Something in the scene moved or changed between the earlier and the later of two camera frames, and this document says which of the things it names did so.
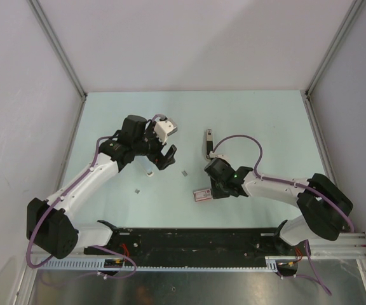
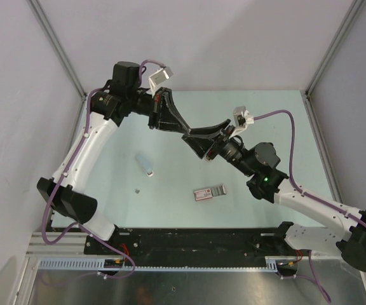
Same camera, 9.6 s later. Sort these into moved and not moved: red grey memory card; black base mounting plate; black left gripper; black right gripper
Moved: black left gripper; black right gripper
Not moved: black base mounting plate; red grey memory card
